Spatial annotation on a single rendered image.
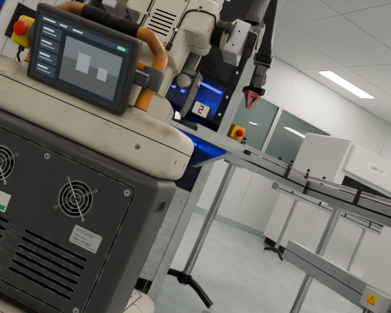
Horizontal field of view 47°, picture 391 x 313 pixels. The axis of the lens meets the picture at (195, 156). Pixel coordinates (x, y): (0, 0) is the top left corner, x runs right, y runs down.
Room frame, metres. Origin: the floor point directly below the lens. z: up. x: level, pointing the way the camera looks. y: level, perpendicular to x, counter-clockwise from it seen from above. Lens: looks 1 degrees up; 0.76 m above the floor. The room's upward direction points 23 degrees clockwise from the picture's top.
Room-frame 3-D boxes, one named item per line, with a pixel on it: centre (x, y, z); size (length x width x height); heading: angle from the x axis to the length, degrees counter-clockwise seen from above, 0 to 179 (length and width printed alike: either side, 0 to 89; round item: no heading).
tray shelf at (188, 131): (2.11, 0.17, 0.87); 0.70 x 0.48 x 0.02; 113
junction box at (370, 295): (2.05, -1.01, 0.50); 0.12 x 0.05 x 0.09; 23
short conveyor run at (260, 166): (2.69, -0.36, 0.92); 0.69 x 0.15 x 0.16; 113
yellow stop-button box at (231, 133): (2.45, -0.15, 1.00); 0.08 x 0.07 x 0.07; 23
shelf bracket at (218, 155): (2.20, -0.07, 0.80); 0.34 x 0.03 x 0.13; 23
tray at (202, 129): (2.14, -0.01, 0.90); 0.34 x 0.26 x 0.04; 22
